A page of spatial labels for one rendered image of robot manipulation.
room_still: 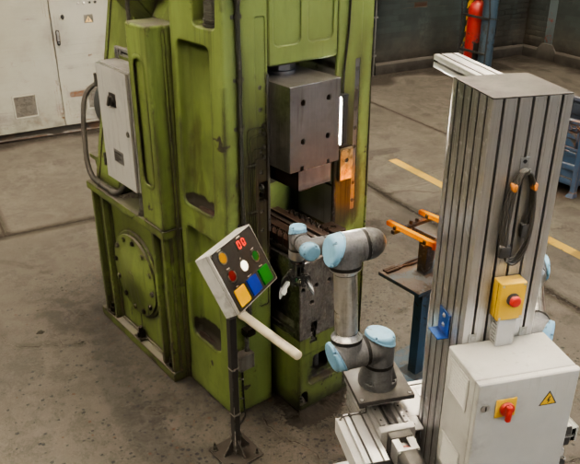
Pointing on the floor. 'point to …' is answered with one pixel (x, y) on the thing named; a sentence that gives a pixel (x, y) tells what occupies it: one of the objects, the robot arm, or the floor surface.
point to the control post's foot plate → (225, 451)
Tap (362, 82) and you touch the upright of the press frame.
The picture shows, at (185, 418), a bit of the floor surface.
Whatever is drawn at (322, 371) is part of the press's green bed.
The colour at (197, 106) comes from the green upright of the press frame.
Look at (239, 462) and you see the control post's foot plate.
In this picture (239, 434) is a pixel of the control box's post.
